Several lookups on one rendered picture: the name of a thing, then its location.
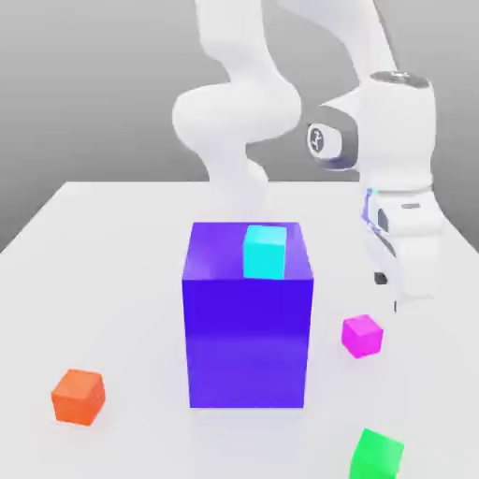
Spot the small magenta cube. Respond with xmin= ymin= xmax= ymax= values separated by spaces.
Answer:
xmin=341 ymin=313 xmax=385 ymax=360

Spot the small green cube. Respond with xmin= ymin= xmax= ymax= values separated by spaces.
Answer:
xmin=349 ymin=428 xmax=406 ymax=479

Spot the small orange cube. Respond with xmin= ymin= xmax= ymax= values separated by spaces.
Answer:
xmin=51 ymin=369 xmax=107 ymax=428

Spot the small cyan cube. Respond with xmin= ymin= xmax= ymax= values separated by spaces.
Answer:
xmin=242 ymin=224 xmax=288 ymax=281

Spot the large purple box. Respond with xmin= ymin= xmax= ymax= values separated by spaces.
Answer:
xmin=181 ymin=221 xmax=315 ymax=410

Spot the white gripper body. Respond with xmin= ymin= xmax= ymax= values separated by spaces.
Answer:
xmin=364 ymin=225 xmax=440 ymax=303

